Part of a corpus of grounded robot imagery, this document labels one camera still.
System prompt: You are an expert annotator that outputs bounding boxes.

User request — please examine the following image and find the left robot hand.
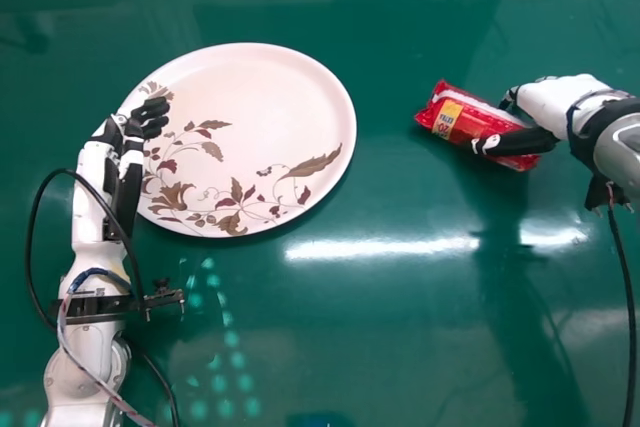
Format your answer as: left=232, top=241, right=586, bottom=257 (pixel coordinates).
left=57, top=95, right=172, bottom=299

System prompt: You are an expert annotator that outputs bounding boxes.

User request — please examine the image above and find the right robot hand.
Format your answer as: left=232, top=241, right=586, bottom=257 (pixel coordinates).
left=468, top=73, right=640, bottom=158

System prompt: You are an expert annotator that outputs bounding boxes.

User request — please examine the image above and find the red biscuit packet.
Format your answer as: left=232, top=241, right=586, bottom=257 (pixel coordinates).
left=413, top=78, right=542, bottom=174

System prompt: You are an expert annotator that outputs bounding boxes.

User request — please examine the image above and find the plate with brown leaf pattern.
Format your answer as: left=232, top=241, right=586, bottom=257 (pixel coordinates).
left=130, top=41, right=359, bottom=238

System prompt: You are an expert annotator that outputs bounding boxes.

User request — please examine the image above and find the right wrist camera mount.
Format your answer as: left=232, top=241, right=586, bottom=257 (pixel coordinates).
left=583, top=174, right=634, bottom=217

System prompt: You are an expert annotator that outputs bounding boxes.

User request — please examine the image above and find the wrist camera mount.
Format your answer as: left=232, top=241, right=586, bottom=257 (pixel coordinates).
left=49, top=276, right=185, bottom=326
left=583, top=174, right=634, bottom=217

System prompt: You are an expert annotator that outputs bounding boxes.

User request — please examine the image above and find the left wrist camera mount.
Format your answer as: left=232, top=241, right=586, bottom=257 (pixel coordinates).
left=49, top=276, right=185, bottom=326

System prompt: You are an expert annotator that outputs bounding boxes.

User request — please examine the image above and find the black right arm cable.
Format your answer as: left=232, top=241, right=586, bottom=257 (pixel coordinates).
left=605, top=206, right=632, bottom=427

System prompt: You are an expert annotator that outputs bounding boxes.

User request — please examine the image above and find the white and red ribbon cable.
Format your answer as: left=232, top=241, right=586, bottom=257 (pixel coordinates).
left=54, top=296, right=154, bottom=427

